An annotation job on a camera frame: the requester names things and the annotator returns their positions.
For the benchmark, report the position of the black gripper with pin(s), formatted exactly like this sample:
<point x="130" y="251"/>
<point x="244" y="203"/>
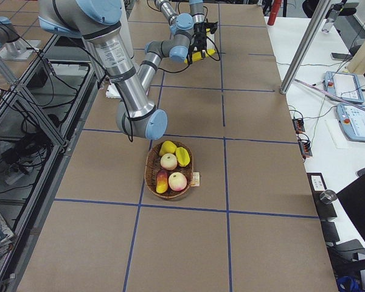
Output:
<point x="199" y="34"/>

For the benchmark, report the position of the brown wicker basket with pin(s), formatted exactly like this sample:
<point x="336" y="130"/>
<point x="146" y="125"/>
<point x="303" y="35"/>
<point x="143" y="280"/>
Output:
<point x="153" y="167"/>

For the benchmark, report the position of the white basket tag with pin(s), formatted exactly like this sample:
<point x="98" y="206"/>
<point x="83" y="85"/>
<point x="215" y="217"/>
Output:
<point x="195" y="181"/>

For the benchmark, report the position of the cream bear-print tray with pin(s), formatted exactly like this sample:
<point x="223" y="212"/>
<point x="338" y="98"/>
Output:
<point x="210" y="40"/>

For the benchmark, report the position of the red cylinder bottle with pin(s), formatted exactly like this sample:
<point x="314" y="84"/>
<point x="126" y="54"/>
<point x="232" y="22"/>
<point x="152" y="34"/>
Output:
<point x="274" y="12"/>

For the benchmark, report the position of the yellow pear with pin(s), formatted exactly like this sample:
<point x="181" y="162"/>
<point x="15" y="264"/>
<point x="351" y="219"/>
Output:
<point x="167" y="147"/>

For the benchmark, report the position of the yellow lemon-shaped fruit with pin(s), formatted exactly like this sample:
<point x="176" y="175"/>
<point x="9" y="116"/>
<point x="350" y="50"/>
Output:
<point x="183" y="157"/>

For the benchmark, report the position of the pink peach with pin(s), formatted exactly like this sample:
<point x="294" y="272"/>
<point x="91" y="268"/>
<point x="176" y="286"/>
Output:
<point x="169" y="161"/>
<point x="177" y="181"/>

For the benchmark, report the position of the pink reach stick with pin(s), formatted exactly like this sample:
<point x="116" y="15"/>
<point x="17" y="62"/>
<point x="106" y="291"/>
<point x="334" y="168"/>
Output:
<point x="334" y="97"/>

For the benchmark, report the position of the red yellow mango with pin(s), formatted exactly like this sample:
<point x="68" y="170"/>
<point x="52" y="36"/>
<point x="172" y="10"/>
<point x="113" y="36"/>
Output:
<point x="162" y="181"/>

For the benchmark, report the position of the far teach pendant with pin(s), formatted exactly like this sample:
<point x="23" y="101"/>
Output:
<point x="344" y="85"/>

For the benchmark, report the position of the aluminium frame post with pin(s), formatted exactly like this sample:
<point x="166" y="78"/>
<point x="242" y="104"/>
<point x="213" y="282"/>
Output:
<point x="306" y="41"/>

